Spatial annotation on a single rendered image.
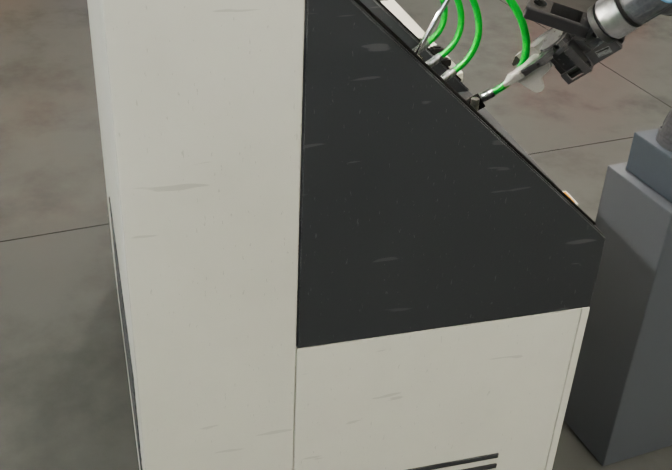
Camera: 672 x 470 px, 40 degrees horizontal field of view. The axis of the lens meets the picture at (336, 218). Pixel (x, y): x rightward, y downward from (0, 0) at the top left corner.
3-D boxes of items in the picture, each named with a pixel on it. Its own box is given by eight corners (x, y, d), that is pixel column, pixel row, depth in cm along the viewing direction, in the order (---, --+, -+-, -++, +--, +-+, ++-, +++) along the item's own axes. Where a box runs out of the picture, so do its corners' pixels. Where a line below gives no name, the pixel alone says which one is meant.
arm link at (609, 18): (609, 2, 151) (618, -22, 156) (587, 17, 154) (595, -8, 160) (638, 35, 153) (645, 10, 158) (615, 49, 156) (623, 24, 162)
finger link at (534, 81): (520, 110, 169) (561, 79, 164) (498, 87, 167) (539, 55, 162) (520, 102, 171) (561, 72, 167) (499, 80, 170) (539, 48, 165)
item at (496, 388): (528, 574, 220) (591, 308, 179) (289, 626, 206) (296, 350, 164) (426, 378, 278) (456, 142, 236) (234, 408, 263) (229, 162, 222)
